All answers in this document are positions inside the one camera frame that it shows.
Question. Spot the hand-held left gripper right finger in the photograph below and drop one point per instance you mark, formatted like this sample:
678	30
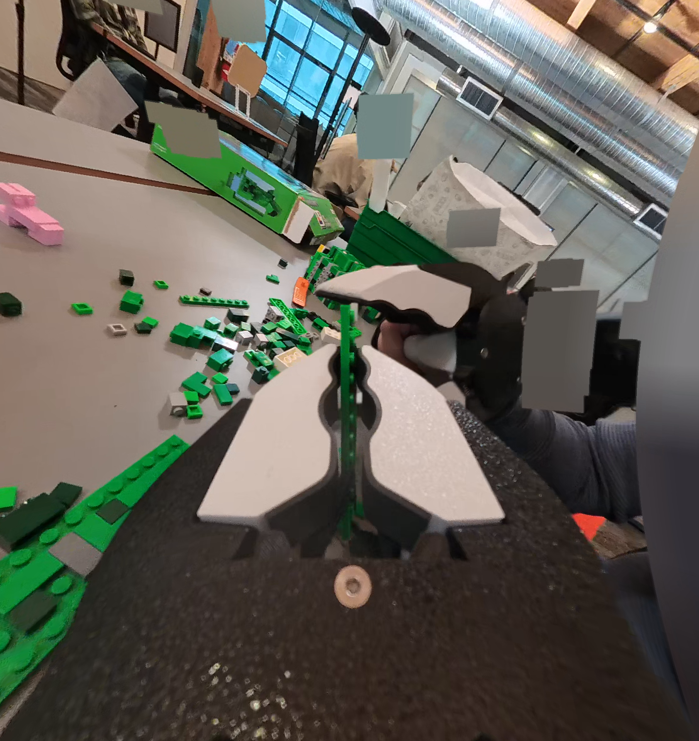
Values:
430	451

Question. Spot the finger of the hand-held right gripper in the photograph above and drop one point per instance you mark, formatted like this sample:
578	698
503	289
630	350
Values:
436	350
407	289

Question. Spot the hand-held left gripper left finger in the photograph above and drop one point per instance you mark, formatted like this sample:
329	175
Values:
268	451

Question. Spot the long green studded plate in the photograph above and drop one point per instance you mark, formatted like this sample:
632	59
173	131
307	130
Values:
347	327

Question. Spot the person's right hand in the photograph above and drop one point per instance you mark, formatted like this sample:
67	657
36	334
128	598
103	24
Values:
393	338

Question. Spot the green plastic crate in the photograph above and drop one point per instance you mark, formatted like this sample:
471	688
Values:
384	237

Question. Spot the orange brick separator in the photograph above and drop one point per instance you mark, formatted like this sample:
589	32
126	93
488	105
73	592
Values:
301	289

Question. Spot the white printed paper bag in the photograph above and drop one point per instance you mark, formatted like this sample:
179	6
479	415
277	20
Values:
436	185

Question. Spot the pile of loose bricks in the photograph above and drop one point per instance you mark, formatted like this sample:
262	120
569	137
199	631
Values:
184	334

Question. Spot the narrow green studded plate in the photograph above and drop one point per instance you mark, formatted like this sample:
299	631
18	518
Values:
216	301

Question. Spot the dark green flat tile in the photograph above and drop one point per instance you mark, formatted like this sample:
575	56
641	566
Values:
114	512

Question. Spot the orange red object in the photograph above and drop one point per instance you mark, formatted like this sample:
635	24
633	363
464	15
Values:
590	527

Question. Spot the green cardboard box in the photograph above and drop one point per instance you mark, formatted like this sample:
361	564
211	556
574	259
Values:
251	179

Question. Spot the small grey tile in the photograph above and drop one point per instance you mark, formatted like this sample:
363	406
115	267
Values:
117	330

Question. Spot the white ceiling vent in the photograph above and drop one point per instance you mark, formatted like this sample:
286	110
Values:
480	98

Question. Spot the grey flat tile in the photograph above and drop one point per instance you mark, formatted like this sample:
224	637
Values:
74	553

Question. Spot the small dark green brick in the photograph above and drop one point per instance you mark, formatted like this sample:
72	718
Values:
126	278

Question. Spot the long dark green brick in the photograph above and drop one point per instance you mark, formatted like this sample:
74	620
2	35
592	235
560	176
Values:
31	518

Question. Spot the black floor lamp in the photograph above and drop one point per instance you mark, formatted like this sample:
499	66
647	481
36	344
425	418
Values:
372	26

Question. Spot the brown background table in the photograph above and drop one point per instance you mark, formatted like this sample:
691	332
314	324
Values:
170	81

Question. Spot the pink brick figure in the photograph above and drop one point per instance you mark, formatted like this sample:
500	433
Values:
31	223

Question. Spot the black office chair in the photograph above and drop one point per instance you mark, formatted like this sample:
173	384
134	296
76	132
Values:
71	35

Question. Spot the silver air duct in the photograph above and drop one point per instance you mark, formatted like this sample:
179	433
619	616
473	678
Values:
558	87

